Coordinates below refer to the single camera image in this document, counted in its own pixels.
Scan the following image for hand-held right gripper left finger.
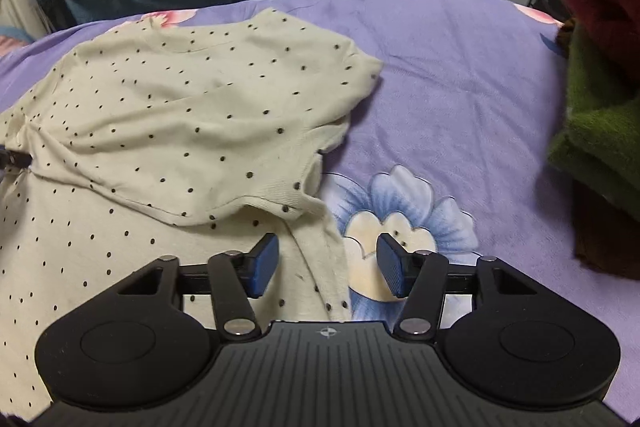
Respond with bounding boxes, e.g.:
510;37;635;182
115;233;280;342

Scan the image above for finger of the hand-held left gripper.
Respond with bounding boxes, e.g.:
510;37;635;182
0;146;33;172

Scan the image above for brown cloth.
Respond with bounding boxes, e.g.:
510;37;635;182
572;182;640;282

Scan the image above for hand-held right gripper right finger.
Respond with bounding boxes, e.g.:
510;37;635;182
376;233;541;342

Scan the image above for purple floral bedsheet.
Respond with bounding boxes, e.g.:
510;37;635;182
0;0;640;425

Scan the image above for cream polka dot shirt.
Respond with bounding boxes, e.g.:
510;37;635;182
0;7;385;420

